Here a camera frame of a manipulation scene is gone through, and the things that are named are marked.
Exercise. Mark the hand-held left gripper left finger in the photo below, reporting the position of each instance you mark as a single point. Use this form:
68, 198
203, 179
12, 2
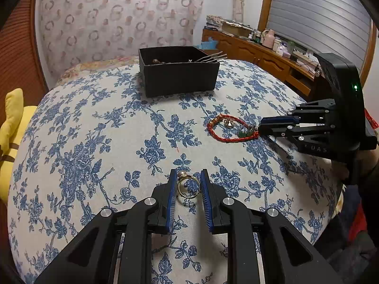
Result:
171, 195

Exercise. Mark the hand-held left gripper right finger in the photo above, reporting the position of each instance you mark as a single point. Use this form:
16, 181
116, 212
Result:
206, 195

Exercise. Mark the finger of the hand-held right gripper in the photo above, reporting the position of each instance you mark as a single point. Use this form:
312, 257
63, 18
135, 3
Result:
278, 119
284, 131

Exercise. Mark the silver ornate hairpin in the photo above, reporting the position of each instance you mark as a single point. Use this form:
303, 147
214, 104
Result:
207, 58

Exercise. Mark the black storage box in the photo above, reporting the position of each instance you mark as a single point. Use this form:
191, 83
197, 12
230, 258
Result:
177, 78

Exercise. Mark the pink tissue box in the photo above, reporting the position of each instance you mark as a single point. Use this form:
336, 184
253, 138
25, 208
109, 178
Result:
284, 52

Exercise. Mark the wooden sideboard cabinet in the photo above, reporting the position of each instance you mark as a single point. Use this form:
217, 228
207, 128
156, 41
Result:
251, 51

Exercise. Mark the grey window blind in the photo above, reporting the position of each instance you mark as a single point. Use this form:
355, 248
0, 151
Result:
314, 9

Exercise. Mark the pink thermos jug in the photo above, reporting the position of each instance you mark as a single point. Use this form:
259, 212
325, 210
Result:
268, 40

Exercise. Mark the blue floral tablecloth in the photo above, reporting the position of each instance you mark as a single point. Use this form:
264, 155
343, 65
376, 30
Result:
103, 130

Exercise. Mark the brown box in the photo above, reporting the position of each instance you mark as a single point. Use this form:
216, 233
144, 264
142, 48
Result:
235, 29

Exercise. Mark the blue plastic bag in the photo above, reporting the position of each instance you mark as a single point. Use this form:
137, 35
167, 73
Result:
208, 45

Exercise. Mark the pile of papers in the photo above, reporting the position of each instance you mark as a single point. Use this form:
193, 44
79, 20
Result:
214, 20

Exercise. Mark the floral bed quilt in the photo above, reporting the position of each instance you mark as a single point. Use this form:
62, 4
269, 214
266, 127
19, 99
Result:
88, 66

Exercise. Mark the yellow plush toy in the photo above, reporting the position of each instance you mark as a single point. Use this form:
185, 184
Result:
14, 118

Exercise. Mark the circle print curtain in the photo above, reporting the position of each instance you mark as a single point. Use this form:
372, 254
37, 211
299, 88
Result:
118, 14

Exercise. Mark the wooden louvered wardrobe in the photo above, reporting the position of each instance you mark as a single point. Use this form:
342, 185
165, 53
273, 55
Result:
20, 50

